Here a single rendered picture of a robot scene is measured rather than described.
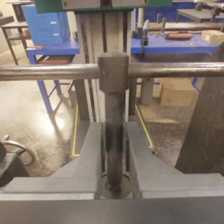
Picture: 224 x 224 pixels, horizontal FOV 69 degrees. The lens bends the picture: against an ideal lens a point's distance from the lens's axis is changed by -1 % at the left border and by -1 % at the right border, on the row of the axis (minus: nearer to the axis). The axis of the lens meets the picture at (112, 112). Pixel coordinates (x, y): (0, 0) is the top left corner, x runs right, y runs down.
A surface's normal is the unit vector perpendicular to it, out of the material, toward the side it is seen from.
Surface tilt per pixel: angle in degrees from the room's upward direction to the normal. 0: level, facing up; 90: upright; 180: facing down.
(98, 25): 90
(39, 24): 90
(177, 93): 90
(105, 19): 90
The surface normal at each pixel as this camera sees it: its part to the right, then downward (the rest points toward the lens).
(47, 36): -0.05, 0.61
